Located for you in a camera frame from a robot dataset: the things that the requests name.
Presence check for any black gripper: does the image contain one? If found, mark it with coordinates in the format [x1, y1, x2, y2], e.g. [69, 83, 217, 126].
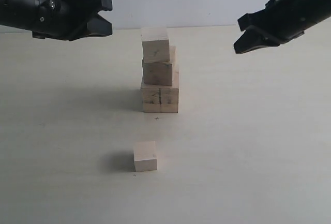
[233, 0, 308, 54]

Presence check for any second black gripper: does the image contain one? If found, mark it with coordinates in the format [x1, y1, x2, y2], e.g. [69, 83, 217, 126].
[32, 0, 113, 41]

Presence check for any medium striped wooden cube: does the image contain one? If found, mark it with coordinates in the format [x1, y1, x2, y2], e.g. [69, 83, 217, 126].
[141, 27, 170, 63]

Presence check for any second largest wooden cube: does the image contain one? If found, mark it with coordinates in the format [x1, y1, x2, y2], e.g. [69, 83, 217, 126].
[142, 46, 177, 86]

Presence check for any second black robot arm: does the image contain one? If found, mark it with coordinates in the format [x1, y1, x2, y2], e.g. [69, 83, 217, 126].
[1, 0, 113, 41]

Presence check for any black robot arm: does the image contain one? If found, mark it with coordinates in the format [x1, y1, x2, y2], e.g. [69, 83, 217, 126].
[233, 0, 330, 54]

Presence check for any smallest wooden cube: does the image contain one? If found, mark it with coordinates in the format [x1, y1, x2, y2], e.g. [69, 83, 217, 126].
[133, 141, 157, 172]

